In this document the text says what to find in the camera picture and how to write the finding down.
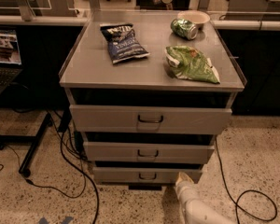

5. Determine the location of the grey drawer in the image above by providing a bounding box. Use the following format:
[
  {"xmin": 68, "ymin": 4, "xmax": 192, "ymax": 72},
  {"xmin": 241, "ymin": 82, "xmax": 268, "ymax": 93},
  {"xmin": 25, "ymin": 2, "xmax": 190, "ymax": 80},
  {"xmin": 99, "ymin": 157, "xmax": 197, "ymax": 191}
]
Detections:
[
  {"xmin": 93, "ymin": 167, "xmax": 203, "ymax": 184},
  {"xmin": 84, "ymin": 142, "xmax": 214, "ymax": 164},
  {"xmin": 70, "ymin": 105, "xmax": 231, "ymax": 134}
]

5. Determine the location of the grey metal drawer cabinet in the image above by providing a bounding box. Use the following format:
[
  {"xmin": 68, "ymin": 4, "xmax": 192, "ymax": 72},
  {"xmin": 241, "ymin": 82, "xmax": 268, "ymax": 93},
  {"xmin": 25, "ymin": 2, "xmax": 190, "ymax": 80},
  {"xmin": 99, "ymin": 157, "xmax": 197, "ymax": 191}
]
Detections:
[{"xmin": 60, "ymin": 10, "xmax": 245, "ymax": 188}]

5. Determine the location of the open laptop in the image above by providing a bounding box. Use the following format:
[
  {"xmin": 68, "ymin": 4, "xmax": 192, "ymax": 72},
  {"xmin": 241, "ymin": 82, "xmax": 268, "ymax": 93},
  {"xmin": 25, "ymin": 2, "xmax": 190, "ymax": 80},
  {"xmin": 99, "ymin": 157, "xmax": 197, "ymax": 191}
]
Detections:
[{"xmin": 0, "ymin": 29, "xmax": 23, "ymax": 94}]

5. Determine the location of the green chip bag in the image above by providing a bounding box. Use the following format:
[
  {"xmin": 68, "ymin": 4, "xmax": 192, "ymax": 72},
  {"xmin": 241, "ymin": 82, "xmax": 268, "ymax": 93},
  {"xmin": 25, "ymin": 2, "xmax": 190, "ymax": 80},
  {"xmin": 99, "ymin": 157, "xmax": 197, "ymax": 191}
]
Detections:
[{"xmin": 165, "ymin": 45, "xmax": 220, "ymax": 84}]

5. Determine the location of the blue chip bag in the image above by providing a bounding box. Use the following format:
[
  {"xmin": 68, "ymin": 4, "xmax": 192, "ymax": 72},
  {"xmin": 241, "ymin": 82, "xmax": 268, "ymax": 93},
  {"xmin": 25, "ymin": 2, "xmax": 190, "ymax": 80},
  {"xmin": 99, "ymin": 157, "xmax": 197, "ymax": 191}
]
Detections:
[{"xmin": 100, "ymin": 23, "xmax": 149, "ymax": 64}]

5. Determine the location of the green soda can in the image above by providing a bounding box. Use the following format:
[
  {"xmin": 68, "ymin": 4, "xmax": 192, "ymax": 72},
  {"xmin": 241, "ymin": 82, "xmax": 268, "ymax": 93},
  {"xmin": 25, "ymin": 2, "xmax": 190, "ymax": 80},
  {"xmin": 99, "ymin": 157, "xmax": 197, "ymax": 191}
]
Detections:
[{"xmin": 171, "ymin": 19, "xmax": 198, "ymax": 40}]

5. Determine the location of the white bowl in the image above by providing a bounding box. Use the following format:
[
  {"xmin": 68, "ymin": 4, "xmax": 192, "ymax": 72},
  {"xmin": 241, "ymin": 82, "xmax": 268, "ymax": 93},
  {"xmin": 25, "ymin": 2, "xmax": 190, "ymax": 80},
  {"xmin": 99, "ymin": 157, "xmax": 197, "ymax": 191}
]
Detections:
[{"xmin": 177, "ymin": 10, "xmax": 210, "ymax": 29}]

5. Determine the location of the black laptop stand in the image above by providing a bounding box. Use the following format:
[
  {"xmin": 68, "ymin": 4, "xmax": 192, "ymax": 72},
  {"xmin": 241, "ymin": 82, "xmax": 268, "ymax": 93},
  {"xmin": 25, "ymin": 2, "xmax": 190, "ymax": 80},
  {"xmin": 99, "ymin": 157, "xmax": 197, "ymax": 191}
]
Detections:
[{"xmin": 0, "ymin": 113, "xmax": 52, "ymax": 178}]

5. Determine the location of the black cable right floor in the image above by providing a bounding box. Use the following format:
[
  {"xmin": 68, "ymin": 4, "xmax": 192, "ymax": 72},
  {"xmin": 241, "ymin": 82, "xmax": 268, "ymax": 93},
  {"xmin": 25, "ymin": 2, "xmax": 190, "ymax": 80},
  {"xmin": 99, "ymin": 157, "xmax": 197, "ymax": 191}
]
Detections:
[{"xmin": 214, "ymin": 137, "xmax": 278, "ymax": 224}]

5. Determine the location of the black cable floor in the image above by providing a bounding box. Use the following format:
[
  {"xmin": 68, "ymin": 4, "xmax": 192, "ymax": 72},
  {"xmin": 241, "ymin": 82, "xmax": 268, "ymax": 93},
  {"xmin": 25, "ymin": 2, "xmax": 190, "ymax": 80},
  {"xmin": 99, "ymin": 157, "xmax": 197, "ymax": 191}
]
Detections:
[
  {"xmin": 23, "ymin": 109, "xmax": 101, "ymax": 224},
  {"xmin": 214, "ymin": 137, "xmax": 278, "ymax": 224}
]

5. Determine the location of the black cable left floor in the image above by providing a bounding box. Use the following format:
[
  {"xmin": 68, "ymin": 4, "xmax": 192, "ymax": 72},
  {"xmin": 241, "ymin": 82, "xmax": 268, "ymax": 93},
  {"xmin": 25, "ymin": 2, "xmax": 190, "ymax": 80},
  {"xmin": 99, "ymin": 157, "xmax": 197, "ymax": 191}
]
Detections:
[{"xmin": 23, "ymin": 109, "xmax": 101, "ymax": 224}]

